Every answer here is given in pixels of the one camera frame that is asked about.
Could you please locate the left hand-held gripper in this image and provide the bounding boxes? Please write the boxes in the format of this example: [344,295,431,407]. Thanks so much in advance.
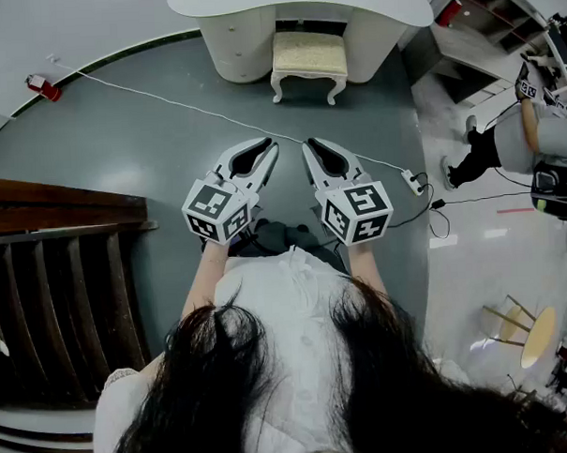
[178,136,284,249]

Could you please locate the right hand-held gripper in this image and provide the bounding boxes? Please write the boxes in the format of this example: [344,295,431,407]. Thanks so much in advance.
[300,133,395,248]

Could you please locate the cream upholstered stool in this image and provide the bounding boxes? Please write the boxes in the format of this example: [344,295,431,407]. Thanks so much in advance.
[268,27,351,110]

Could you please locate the white dressing table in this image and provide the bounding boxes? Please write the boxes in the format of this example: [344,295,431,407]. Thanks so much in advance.
[167,0,438,94]

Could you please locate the person's left forearm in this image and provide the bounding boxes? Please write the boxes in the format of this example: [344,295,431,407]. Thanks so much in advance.
[177,240,233,321]

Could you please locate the person's right forearm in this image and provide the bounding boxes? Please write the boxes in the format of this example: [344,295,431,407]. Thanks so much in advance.
[346,241,390,298]

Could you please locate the white power strip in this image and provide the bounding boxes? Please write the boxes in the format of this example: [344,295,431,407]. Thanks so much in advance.
[399,168,426,198]

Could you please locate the person's black trousers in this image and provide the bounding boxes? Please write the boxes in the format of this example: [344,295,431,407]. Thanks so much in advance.
[225,214,351,279]

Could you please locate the person's white blouse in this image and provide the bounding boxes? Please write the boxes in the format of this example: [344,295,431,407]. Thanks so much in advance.
[84,242,361,453]

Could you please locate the red canister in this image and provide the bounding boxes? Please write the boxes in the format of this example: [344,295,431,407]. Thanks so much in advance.
[434,0,466,28]

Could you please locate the grey open shelf cabinet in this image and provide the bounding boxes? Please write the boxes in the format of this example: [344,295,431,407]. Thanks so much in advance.
[428,0,552,105]

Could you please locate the red fire extinguisher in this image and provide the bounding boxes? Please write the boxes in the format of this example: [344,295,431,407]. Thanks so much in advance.
[23,72,64,104]

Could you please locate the dark wooden slatted chair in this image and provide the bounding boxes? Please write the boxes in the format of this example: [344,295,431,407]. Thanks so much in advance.
[0,169,167,409]

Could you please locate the white ribbed platform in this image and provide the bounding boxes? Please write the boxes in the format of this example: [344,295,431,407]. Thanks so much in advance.
[0,400,100,453]

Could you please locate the white floor cable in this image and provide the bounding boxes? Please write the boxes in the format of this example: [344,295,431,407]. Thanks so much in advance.
[44,38,408,189]

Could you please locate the black adapter cables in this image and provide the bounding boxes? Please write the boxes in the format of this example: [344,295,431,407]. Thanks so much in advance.
[382,166,536,242]

